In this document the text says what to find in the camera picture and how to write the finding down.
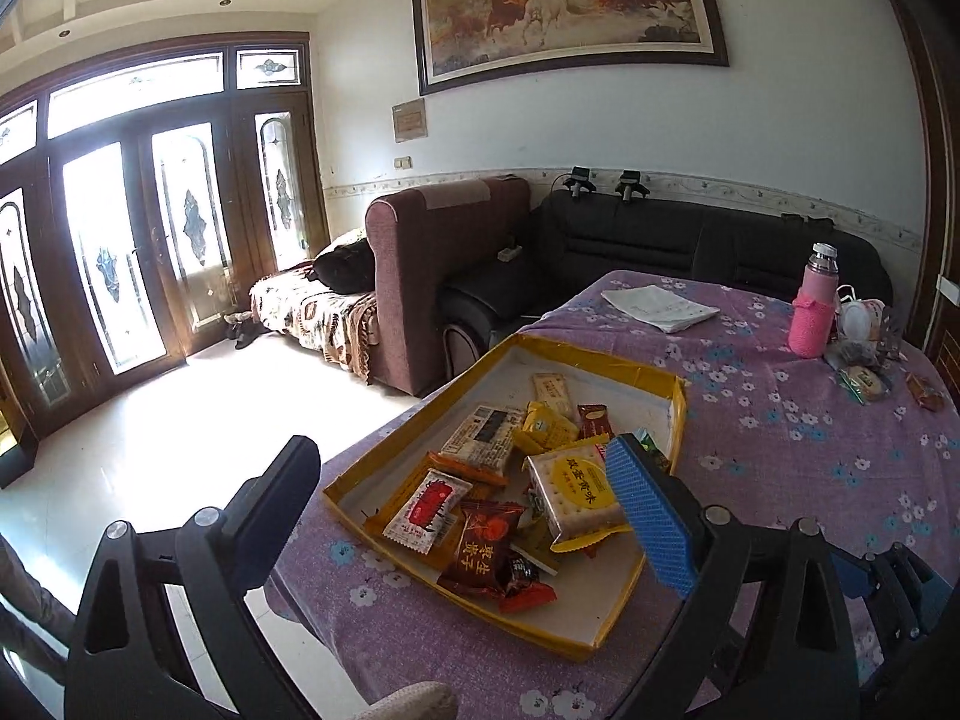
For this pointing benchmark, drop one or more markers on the person's trouser leg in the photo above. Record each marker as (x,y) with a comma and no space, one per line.
(30,600)

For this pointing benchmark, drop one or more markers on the dark shoes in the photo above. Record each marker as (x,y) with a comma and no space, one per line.
(241,330)

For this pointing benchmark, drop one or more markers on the pink knit-sleeved thermos bottle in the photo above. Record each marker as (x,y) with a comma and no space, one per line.
(811,315)

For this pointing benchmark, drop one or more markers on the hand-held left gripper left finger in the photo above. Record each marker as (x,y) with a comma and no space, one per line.
(274,495)

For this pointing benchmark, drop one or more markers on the small wall plaque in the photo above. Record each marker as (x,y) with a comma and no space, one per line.
(410,120)

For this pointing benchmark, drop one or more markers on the black device on sofa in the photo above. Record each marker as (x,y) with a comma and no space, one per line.
(577,181)
(631,186)

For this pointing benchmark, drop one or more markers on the person's left hand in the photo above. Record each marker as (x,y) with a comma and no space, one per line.
(412,701)

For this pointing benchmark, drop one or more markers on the framed horse painting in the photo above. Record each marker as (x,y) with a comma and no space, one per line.
(562,7)

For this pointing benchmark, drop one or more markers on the yellow cardboard box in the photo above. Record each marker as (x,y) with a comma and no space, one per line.
(600,615)

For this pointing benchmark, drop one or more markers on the dark mesh pouch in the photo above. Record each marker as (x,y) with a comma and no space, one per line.
(847,354)

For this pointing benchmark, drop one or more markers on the round cracker packet green label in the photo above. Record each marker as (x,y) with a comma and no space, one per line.
(866,384)

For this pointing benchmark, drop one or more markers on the small maroon snack packet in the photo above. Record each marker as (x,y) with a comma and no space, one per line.
(594,418)

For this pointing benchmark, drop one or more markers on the white paper sheet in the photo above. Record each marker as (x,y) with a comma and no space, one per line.
(660,307)

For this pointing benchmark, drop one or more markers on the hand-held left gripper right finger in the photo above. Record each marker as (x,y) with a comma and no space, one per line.
(649,514)

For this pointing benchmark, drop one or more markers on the yellow square cracker packet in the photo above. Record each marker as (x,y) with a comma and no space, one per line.
(574,495)

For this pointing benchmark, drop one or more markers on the wooden glass entrance door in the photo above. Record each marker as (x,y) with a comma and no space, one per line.
(187,202)

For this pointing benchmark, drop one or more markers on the black leather sofa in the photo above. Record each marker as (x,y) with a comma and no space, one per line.
(637,240)

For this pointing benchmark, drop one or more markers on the brown snack packet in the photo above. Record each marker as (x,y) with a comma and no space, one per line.
(924,392)

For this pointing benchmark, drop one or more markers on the purple floral tablecloth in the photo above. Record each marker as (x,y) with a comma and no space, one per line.
(787,465)

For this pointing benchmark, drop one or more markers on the brown fabric armchair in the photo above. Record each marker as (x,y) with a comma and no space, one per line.
(405,277)

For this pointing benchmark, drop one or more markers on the small white socket strip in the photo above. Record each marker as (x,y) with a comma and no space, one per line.
(510,251)

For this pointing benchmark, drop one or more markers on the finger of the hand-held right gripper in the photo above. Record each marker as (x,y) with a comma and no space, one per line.
(851,581)

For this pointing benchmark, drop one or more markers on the black bag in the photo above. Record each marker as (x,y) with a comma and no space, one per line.
(345,266)

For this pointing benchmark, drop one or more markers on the white cup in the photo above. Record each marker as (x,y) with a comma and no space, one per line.
(859,319)

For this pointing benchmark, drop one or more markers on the patterned blanket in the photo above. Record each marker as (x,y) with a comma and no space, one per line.
(322,315)

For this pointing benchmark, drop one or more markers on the wooden door frame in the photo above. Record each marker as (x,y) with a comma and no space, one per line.
(937,165)

